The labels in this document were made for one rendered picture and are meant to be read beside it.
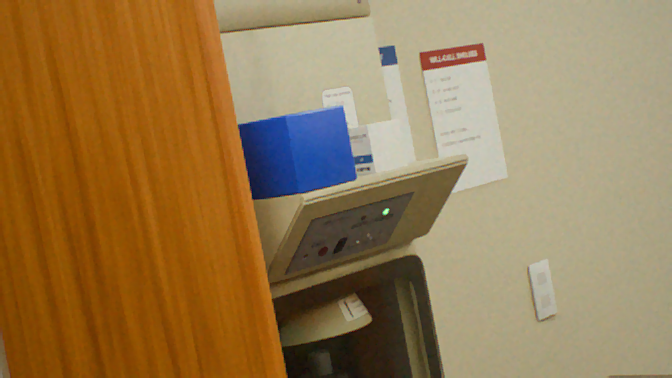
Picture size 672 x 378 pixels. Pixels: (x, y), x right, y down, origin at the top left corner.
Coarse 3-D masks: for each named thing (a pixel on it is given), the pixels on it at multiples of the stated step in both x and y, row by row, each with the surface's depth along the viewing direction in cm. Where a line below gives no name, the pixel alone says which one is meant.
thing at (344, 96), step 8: (336, 88) 174; (344, 88) 175; (328, 96) 173; (336, 96) 174; (344, 96) 175; (352, 96) 176; (328, 104) 173; (336, 104) 174; (344, 104) 175; (352, 104) 176; (352, 112) 176; (352, 120) 176
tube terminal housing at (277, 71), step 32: (256, 32) 164; (288, 32) 169; (320, 32) 173; (352, 32) 177; (256, 64) 164; (288, 64) 168; (320, 64) 172; (352, 64) 177; (256, 96) 163; (288, 96) 167; (320, 96) 172; (384, 96) 181; (384, 256) 177; (288, 288) 164
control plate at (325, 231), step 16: (368, 208) 163; (384, 208) 166; (400, 208) 169; (320, 224) 157; (336, 224) 160; (352, 224) 162; (368, 224) 166; (384, 224) 169; (304, 240) 157; (320, 240) 159; (336, 240) 162; (352, 240) 165; (368, 240) 168; (384, 240) 172; (320, 256) 162; (336, 256) 165; (288, 272) 159
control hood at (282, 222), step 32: (448, 160) 171; (320, 192) 153; (352, 192) 157; (384, 192) 163; (416, 192) 169; (448, 192) 176; (288, 224) 153; (416, 224) 176; (288, 256) 157; (352, 256) 169
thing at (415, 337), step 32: (416, 256) 180; (320, 288) 166; (352, 288) 170; (384, 288) 175; (416, 288) 180; (288, 320) 162; (320, 320) 166; (352, 320) 170; (384, 320) 174; (416, 320) 179; (288, 352) 161; (320, 352) 165; (352, 352) 169; (384, 352) 174; (416, 352) 178
